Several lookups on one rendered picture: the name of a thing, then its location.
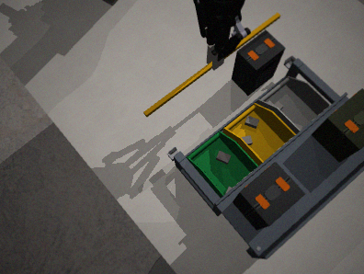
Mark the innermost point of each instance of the yellow bin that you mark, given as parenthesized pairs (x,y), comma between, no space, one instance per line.
(270,134)

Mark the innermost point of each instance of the green open bin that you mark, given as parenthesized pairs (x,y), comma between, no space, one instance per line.
(217,174)

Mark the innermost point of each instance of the grey metal shelf rack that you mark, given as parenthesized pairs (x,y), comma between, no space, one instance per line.
(302,157)

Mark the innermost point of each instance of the black box with orange latches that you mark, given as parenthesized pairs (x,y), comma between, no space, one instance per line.
(256,62)

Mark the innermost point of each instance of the grey open bin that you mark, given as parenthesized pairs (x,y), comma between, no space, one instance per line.
(302,103)

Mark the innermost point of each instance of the yellow long bar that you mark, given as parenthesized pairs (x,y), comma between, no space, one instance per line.
(205,69)

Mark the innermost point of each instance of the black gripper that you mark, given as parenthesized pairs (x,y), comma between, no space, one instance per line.
(218,28)

